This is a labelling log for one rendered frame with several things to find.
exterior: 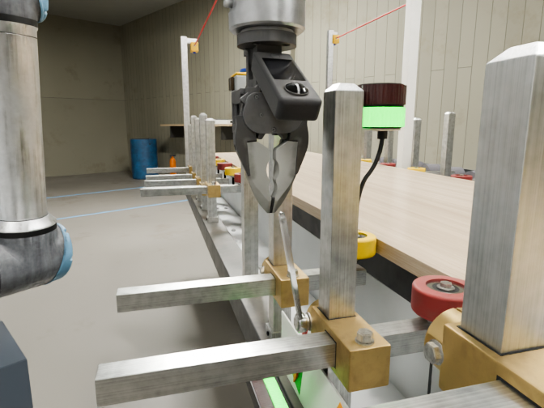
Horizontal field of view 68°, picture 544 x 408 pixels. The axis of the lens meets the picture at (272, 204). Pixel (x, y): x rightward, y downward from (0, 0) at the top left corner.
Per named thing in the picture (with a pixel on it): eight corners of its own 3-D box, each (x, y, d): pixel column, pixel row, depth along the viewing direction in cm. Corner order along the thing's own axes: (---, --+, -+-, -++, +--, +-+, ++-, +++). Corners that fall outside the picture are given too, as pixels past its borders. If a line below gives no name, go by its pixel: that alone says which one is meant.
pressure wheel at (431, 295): (432, 389, 48) (439, 299, 46) (394, 353, 56) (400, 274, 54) (487, 378, 50) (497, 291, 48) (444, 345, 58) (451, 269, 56)
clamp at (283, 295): (278, 309, 68) (278, 280, 67) (258, 280, 80) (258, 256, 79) (312, 304, 69) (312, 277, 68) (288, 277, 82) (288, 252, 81)
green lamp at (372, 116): (367, 126, 45) (368, 106, 45) (344, 126, 51) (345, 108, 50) (414, 126, 47) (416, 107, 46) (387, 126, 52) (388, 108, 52)
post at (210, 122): (209, 233, 172) (206, 117, 163) (208, 231, 175) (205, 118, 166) (217, 232, 173) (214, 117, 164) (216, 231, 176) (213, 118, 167)
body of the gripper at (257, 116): (284, 137, 56) (284, 45, 54) (306, 138, 48) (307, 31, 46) (230, 138, 54) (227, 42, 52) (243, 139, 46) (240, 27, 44)
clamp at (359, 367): (348, 393, 44) (350, 351, 43) (304, 333, 57) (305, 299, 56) (393, 384, 45) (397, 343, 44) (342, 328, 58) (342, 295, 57)
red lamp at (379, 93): (369, 104, 45) (370, 82, 44) (345, 106, 50) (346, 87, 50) (416, 104, 46) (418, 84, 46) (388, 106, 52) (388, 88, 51)
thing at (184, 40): (187, 181, 292) (180, 35, 273) (185, 180, 301) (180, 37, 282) (202, 181, 295) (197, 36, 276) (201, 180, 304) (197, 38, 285)
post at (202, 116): (202, 214, 195) (199, 112, 186) (201, 213, 199) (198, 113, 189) (210, 214, 196) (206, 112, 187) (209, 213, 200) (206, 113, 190)
